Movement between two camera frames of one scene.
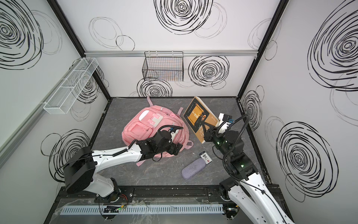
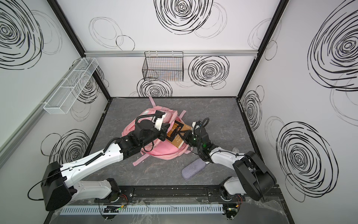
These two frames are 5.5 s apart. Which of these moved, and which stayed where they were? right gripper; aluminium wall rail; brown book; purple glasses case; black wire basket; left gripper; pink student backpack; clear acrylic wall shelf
Moved: brown book; pink student backpack; left gripper; right gripper
Stayed: aluminium wall rail; purple glasses case; clear acrylic wall shelf; black wire basket
